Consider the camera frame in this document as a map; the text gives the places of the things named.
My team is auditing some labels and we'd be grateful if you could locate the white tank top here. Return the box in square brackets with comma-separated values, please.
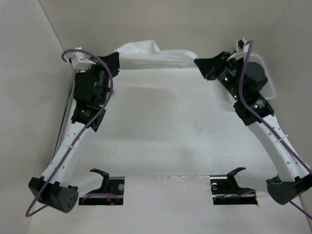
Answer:
[116, 40, 197, 70]

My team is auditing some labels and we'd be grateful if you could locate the left metal table rail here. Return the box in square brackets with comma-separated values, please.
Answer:
[47, 65, 78, 176]

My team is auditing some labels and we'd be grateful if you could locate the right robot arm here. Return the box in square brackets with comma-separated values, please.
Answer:
[194, 52, 312, 205]

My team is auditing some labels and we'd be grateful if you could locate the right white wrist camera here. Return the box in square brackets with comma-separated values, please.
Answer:
[228, 38, 249, 60]

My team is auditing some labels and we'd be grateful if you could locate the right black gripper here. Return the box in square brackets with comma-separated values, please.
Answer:
[194, 51, 243, 100]

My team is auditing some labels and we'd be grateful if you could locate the white plastic basket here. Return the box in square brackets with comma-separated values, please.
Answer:
[223, 53, 276, 103]

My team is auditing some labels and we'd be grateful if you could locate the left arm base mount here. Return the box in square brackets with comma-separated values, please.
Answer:
[78, 168, 125, 206]

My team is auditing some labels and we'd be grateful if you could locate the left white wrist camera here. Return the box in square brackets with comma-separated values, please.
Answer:
[70, 52, 95, 71]

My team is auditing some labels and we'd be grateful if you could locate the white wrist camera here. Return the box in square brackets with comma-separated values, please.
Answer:
[228, 38, 249, 60]
[70, 52, 95, 71]

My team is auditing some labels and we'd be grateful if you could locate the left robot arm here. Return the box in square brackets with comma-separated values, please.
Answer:
[25, 49, 120, 217]

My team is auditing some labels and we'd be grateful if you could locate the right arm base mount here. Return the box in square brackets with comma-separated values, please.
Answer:
[210, 167, 258, 205]

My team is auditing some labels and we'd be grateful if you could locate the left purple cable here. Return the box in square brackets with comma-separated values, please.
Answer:
[25, 49, 115, 217]

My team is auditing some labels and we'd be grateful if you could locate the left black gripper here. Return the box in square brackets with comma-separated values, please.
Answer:
[87, 54, 121, 106]

